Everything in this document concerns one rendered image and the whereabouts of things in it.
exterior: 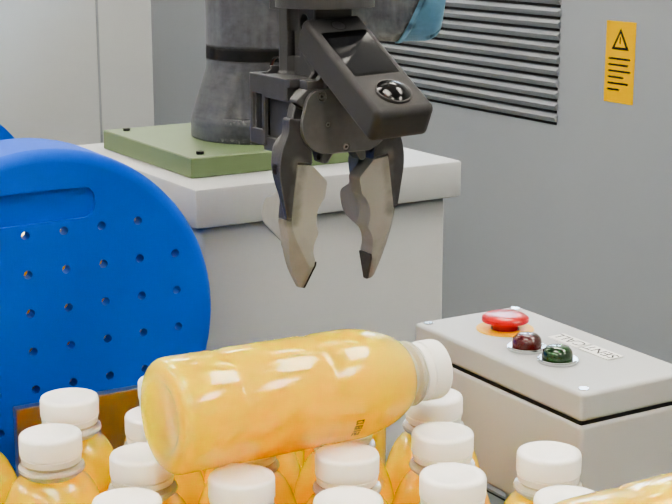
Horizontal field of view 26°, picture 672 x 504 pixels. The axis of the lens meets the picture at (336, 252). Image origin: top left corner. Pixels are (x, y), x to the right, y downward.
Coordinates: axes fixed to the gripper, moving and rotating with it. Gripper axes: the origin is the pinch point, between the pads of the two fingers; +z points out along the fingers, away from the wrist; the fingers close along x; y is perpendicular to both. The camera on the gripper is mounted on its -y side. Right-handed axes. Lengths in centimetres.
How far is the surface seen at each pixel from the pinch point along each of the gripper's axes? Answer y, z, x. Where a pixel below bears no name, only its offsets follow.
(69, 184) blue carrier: 17.2, -4.8, 14.1
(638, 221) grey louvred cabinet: 102, 29, -124
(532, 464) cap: -24.7, 6.6, 1.5
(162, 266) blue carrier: 17.1, 2.7, 6.5
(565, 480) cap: -25.9, 7.5, 0.0
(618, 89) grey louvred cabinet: 109, 6, -123
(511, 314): -3.5, 4.6, -13.2
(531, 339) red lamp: -9.0, 4.8, -10.8
